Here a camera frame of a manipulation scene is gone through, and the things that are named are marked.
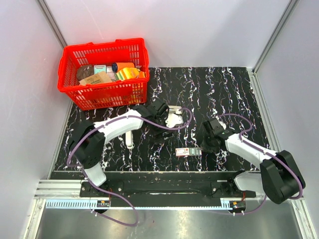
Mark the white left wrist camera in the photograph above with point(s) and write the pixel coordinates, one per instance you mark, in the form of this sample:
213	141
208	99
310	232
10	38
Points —
174	120

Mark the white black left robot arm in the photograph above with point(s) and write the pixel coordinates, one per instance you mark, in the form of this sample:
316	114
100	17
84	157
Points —
89	138

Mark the orange cylinder can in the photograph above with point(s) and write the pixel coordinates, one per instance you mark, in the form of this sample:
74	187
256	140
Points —
117	66

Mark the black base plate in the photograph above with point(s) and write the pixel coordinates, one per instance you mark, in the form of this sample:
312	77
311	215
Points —
209	184

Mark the brown cardboard box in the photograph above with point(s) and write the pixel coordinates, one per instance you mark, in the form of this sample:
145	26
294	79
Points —
99	78

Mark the staple box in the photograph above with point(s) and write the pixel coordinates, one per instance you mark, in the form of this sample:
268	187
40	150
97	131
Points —
189	151

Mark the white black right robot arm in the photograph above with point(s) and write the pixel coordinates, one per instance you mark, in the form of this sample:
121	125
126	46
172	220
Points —
279	177

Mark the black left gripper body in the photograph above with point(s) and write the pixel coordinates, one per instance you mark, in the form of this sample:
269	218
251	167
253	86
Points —
158	134

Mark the yellow green snack pack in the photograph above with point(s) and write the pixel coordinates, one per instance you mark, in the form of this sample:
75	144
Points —
129	73

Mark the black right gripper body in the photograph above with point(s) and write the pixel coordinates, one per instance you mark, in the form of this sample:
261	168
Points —
208	145

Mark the red plastic basket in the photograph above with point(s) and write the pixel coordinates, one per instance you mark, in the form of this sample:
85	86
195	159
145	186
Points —
102	56

